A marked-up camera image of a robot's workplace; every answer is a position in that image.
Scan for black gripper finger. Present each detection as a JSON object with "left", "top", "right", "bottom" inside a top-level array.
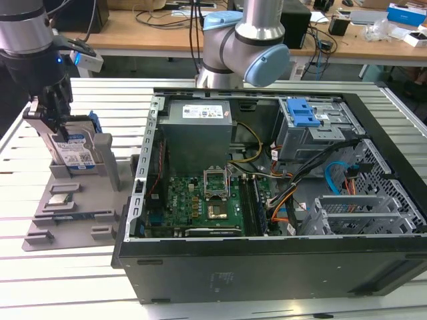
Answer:
[
  {"left": 55, "top": 79, "right": 73, "bottom": 138},
  {"left": 22, "top": 86, "right": 63, "bottom": 133}
]

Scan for hard disk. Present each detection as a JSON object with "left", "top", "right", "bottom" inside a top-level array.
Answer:
[{"left": 25, "top": 111, "right": 101, "bottom": 175}]

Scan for empty blue disk carrier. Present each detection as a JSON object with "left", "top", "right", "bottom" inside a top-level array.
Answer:
[{"left": 286, "top": 97, "right": 322, "bottom": 128}]

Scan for tall grey disk bay cage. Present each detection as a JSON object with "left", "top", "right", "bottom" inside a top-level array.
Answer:
[{"left": 275, "top": 96, "right": 366, "bottom": 164}]

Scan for low grey metal disk bay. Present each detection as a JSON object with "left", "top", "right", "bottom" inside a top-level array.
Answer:
[{"left": 298, "top": 195, "right": 418, "bottom": 236}]

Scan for large black box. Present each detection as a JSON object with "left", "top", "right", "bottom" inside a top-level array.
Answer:
[{"left": 43, "top": 0, "right": 109, "bottom": 34}]

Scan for silver CPU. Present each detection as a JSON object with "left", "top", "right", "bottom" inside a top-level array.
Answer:
[{"left": 48, "top": 193, "right": 73, "bottom": 205}]

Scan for long wooden desk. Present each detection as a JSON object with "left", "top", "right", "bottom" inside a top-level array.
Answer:
[{"left": 56, "top": 0, "right": 427, "bottom": 67}]

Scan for grey parts rack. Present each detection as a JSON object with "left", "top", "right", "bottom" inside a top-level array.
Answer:
[{"left": 21, "top": 133, "right": 141, "bottom": 253}]

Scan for dark RAM stick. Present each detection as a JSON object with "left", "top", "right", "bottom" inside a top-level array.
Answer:
[{"left": 35, "top": 213, "right": 113, "bottom": 221}]

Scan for grey power supply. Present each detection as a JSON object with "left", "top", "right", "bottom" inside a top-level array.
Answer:
[{"left": 157, "top": 99, "right": 238, "bottom": 174}]

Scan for green motherboard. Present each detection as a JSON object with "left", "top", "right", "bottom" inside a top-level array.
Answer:
[{"left": 143, "top": 173, "right": 278, "bottom": 237}]

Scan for metal socket cover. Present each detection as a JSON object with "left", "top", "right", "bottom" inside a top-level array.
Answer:
[{"left": 203, "top": 168, "right": 230, "bottom": 197}]

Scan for CPU socket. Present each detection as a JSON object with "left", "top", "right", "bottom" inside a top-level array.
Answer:
[{"left": 205, "top": 197, "right": 231, "bottom": 223}]

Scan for black graphics card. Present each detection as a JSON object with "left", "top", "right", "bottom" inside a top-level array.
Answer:
[{"left": 185, "top": 227, "right": 246, "bottom": 238}]

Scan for black RAM slot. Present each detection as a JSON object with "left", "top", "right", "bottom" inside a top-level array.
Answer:
[{"left": 240, "top": 178, "right": 256, "bottom": 236}]

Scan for RAM stick with blue label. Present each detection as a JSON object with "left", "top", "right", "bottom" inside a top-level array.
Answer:
[{"left": 252, "top": 178, "right": 269, "bottom": 234}]

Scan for black desktop tower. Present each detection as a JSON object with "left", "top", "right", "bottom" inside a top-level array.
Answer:
[{"left": 280, "top": 5, "right": 313, "bottom": 50}]

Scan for black open PC case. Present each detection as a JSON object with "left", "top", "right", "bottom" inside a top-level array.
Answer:
[{"left": 111, "top": 87, "right": 427, "bottom": 305}]

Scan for flat grey box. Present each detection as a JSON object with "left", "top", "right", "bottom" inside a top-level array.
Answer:
[{"left": 348, "top": 9, "right": 390, "bottom": 25}]

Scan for clear plastic bags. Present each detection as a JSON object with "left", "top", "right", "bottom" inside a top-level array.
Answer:
[{"left": 363, "top": 18, "right": 406, "bottom": 43}]

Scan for blue cardboard box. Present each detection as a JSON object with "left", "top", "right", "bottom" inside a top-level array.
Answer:
[{"left": 386, "top": 3, "right": 427, "bottom": 27}]

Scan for white box with black item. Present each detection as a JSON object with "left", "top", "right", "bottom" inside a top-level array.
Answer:
[{"left": 403, "top": 29, "right": 427, "bottom": 49}]

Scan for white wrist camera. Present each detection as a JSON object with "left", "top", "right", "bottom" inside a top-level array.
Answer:
[{"left": 69, "top": 49, "right": 103, "bottom": 73}]

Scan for black camera cable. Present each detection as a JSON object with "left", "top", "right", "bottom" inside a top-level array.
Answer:
[{"left": 45, "top": 0, "right": 98, "bottom": 57}]

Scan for black hanging cables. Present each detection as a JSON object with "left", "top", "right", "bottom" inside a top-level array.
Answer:
[{"left": 189, "top": 0, "right": 205, "bottom": 79}]

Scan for yellow wires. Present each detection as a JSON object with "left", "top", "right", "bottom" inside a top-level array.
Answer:
[{"left": 230, "top": 121, "right": 263, "bottom": 166}]

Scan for grey wire bundle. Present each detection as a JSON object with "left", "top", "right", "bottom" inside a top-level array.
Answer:
[{"left": 233, "top": 166, "right": 291, "bottom": 181}]

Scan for orange wire bundle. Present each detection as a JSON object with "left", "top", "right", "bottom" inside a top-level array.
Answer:
[{"left": 270, "top": 191, "right": 301, "bottom": 224}]

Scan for black cable bundle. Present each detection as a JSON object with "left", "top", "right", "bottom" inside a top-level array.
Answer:
[{"left": 288, "top": 138, "right": 363, "bottom": 187}]

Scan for blue wire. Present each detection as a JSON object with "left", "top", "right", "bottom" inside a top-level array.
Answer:
[{"left": 324, "top": 161, "right": 350, "bottom": 196}]

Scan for orange wires with black plug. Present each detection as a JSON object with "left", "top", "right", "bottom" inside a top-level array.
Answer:
[{"left": 345, "top": 165, "right": 371, "bottom": 197}]

